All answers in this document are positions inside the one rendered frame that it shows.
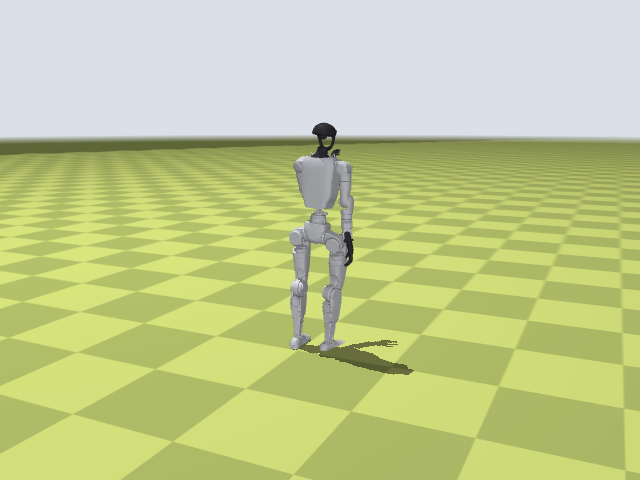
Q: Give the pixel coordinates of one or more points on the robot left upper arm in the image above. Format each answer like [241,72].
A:
[298,168]

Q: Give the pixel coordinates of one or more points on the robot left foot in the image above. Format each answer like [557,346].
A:
[296,343]

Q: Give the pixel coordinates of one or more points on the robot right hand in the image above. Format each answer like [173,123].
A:
[348,240]

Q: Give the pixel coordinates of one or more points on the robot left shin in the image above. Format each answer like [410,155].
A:
[298,309]

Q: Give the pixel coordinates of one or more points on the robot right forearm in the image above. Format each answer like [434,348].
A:
[346,222]

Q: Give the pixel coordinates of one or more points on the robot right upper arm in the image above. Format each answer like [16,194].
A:
[344,169]

